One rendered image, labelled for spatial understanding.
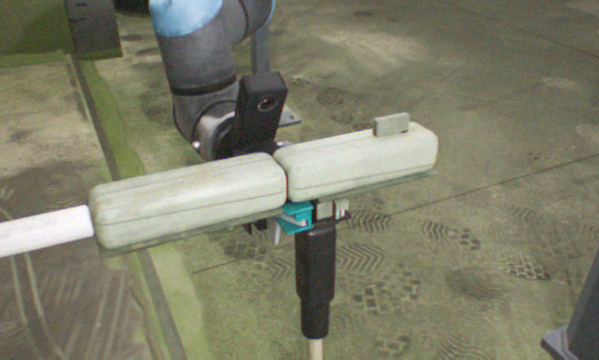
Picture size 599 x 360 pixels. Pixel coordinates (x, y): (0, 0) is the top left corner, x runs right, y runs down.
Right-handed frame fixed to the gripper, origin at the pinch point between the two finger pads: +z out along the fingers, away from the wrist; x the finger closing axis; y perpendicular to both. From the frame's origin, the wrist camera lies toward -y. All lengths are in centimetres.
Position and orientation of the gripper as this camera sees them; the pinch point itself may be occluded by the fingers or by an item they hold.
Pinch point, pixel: (316, 204)
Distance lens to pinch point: 48.4
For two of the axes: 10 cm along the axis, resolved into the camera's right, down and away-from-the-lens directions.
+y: 0.0, 9.0, 4.4
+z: 4.3, 3.9, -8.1
